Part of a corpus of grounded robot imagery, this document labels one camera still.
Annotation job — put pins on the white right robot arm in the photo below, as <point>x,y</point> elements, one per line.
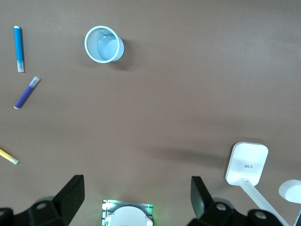
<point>129,216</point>

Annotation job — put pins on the yellow marker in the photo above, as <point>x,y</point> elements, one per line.
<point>7,155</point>

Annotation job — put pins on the light blue mesh cup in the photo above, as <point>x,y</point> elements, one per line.
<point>105,47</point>

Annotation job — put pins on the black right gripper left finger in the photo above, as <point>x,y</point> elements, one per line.
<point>54,209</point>

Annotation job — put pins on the white lamp base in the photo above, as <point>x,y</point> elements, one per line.
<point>247,160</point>

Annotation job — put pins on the white lamp head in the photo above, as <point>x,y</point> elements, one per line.
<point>291,191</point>

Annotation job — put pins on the blue marker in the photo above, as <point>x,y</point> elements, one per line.
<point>18,44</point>

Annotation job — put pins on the purple marker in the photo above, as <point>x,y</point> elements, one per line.
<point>24,95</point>

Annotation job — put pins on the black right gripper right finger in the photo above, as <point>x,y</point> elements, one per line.
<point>211,214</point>

